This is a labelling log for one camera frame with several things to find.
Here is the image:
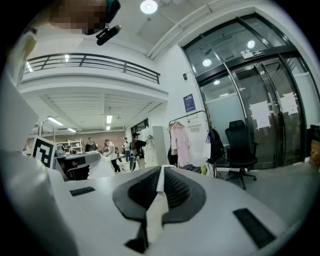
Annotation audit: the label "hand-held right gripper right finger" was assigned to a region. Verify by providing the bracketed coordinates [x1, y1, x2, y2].
[149, 166, 288, 256]

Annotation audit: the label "round ceiling lamp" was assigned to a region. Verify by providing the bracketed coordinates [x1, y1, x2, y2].
[139, 0, 159, 15]

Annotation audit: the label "person's cream knit top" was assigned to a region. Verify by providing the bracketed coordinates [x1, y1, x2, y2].
[9, 28, 38, 86]

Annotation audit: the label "black backpack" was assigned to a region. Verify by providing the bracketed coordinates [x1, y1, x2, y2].
[208, 126, 226, 165]

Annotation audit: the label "black balcony railing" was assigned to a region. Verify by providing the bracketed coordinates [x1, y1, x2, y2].
[24, 52, 161, 85]

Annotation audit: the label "white ceiling pipes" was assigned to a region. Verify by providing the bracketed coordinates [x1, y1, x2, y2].
[146, 0, 221, 60]

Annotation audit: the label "white cloth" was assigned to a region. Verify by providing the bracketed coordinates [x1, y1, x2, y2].
[145, 164, 177, 245]

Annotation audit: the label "white storage shelf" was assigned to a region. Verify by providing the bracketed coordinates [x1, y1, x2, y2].
[56, 139, 85, 154]

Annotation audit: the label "row of ceiling tube lights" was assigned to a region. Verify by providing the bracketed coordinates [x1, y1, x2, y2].
[46, 114, 113, 133]

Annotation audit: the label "blue wall poster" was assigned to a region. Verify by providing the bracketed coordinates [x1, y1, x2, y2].
[182, 93, 197, 114]

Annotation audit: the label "dark clothes pile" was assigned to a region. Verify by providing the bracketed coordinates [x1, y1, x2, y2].
[181, 163, 203, 173]

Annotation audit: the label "black head-mounted camera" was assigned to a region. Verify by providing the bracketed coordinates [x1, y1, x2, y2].
[95, 24, 122, 47]

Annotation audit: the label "pink hanging garment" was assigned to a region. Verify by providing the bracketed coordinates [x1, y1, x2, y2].
[170, 123, 191, 168]

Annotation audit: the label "white bag with blue handles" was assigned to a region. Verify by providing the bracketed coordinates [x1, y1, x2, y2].
[202, 133, 213, 160]

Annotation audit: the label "black office chair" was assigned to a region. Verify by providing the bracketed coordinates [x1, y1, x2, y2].
[224, 119, 260, 191]

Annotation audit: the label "bunch of wooden clothes hangers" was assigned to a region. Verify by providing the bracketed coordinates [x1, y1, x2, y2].
[166, 120, 186, 131]

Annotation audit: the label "black framed glass door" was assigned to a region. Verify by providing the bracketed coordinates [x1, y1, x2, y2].
[181, 12, 316, 171]

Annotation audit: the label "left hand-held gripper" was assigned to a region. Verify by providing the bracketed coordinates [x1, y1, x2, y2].
[31, 135, 116, 182]

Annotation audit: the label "white paper notice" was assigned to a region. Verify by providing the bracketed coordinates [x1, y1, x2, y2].
[278, 91, 299, 116]
[249, 100, 271, 130]

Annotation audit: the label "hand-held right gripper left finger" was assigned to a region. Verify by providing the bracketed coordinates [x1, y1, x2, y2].
[59, 165, 165, 256]

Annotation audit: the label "door exit sign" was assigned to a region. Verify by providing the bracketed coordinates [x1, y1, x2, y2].
[241, 49, 265, 60]

